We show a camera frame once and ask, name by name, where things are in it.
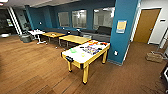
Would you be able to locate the grey round bin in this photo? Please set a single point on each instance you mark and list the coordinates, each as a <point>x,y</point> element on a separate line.
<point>25,38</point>

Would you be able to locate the yellow framed wall sign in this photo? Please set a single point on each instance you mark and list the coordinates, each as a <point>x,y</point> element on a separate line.
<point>121,26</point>

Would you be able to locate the red flat item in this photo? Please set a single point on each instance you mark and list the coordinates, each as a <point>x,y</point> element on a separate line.
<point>103,43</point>

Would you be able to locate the wicker crate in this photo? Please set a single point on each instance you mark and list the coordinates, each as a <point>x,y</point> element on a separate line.
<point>154,56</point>

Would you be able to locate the low white wall socket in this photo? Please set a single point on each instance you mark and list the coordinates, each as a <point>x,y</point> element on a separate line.
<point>116,52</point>

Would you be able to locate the small interior window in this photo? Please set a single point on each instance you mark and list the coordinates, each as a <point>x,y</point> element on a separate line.
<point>63,19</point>

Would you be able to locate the small white table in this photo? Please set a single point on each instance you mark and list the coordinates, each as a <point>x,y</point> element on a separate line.
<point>36,32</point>

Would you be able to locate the medium interior window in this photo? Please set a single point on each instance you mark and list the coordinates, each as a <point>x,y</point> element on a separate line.
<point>79,18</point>

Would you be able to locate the yellow wooden table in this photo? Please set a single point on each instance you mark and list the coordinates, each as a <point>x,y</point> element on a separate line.
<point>53,34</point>
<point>75,39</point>

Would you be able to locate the yellow air hockey table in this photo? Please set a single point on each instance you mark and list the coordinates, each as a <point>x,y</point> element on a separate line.
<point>88,55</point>

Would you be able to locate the brown wooden door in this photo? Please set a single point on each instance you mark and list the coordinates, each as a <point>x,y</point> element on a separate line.
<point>146,26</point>

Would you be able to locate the large interior window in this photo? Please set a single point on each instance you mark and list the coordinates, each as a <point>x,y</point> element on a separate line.
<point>104,18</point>

